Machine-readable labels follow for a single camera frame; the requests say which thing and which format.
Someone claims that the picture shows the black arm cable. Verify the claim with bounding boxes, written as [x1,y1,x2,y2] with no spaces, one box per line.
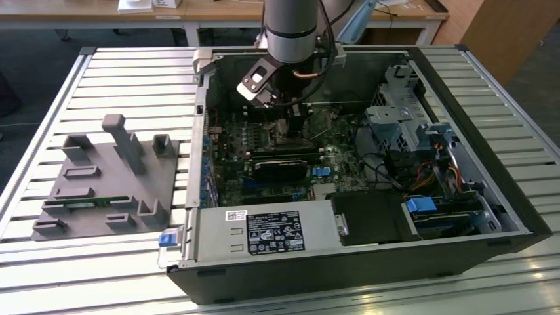
[301,0,356,102]

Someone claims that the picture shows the grey power supply unit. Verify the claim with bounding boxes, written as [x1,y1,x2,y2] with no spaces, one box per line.
[192,205,340,263]

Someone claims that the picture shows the blue disk carrier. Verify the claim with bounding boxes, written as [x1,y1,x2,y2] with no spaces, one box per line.
[404,196,438,216]

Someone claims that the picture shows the wooden desk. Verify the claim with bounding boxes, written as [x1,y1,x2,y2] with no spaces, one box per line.
[0,0,450,47]

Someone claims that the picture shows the metal socket cover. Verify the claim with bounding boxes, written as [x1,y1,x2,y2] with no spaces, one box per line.
[304,110,342,142]

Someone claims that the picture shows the metal locking lever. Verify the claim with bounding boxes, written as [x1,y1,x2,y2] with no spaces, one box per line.
[309,124,337,142]

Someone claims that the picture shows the grey parts rack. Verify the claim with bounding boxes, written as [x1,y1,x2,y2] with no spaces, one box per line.
[32,113,182,242]

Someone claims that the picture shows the green motherboard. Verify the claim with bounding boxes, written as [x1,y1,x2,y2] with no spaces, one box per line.
[202,104,373,209]

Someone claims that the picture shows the green RAM stick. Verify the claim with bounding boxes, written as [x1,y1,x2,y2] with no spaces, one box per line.
[60,196,132,207]

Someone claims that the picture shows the metal disk bay cage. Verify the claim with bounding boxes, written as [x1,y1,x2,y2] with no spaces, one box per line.
[365,64,456,154]

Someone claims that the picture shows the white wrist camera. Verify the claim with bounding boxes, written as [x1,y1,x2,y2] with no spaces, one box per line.
[236,57,281,108]

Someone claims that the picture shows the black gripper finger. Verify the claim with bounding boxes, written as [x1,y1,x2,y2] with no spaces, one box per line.
[286,103,304,139]

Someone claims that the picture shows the red and yellow wires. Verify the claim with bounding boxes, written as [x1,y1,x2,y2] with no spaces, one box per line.
[410,162,465,194]

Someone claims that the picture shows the silver heat sink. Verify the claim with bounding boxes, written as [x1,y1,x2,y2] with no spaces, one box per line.
[312,183,337,200]

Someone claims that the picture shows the black plastic cover panel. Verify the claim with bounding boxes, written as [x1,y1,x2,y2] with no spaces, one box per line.
[329,191,421,247]

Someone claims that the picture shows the grey case handle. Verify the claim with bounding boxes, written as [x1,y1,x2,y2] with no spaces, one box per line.
[190,48,220,75]

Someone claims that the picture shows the black graphics card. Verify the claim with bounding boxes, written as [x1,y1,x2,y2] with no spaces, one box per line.
[252,159,309,183]

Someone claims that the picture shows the CPU socket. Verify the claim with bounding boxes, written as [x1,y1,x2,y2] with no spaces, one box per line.
[264,121,314,148]

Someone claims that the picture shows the blue case latch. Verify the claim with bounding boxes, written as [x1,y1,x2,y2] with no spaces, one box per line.
[157,229,182,247]

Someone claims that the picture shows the wooden cabinet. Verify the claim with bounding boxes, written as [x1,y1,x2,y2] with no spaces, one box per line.
[430,0,560,87]

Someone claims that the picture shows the black PC case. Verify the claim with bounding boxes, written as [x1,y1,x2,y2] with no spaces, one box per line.
[164,45,553,305]

